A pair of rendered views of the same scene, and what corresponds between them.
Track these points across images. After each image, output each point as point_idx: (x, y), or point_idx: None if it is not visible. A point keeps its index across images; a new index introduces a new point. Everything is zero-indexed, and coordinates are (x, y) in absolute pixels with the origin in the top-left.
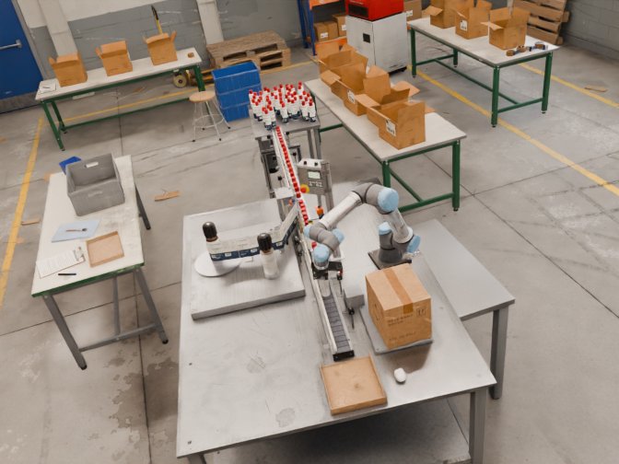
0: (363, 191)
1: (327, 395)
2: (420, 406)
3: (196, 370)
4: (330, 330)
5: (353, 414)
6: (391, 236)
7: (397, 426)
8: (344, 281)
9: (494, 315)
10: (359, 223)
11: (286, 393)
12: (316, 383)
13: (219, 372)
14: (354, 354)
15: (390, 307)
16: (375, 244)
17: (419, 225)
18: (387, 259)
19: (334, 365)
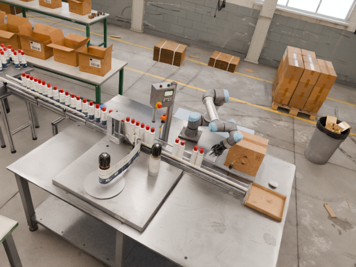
0: (213, 95)
1: (272, 213)
2: None
3: (195, 258)
4: (232, 182)
5: (285, 214)
6: (201, 119)
7: None
8: (188, 156)
9: None
10: (148, 122)
11: (252, 228)
12: (254, 213)
13: (208, 247)
14: None
15: (265, 152)
16: (172, 130)
17: (177, 113)
18: (194, 134)
19: (247, 198)
